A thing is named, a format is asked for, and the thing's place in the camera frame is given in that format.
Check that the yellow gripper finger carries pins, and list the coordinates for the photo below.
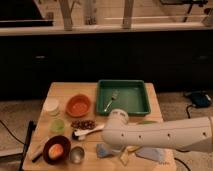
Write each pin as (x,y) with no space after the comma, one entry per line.
(124,158)

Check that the blue sponge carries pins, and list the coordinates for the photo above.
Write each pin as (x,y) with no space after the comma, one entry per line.
(103,151)

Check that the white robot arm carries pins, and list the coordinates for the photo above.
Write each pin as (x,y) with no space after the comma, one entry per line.
(194,134)

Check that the dark brown bowl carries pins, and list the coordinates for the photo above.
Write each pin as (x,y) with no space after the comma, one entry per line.
(65,142)

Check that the orange red bowl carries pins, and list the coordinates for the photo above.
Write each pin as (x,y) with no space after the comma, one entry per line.
(78,106)

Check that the orange fruit in bowl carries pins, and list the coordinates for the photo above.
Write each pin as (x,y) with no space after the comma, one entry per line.
(55,151)

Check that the blue grey cloth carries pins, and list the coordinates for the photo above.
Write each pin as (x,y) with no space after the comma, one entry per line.
(154,154)

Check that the small metal cup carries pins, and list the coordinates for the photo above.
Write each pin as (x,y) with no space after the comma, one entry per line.
(77,155)

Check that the pile of brown nuts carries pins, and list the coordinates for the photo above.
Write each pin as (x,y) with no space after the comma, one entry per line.
(83,124)

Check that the silver metal fork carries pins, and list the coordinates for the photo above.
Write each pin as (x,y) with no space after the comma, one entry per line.
(113,97)

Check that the green plastic tray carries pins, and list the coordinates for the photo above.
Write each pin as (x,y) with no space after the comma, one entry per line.
(132,97)

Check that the small green cup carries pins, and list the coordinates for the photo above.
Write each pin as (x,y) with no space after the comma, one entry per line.
(57,126)

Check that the white round container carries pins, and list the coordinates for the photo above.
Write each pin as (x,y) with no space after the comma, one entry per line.
(51,106)

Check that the dark blue floor device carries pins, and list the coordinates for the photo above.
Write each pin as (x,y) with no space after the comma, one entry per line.
(199,99)

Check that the black handled utensil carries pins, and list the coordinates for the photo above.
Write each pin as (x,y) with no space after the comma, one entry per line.
(37,154)

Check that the black table side bracket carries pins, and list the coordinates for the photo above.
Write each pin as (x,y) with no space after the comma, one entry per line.
(30,129)

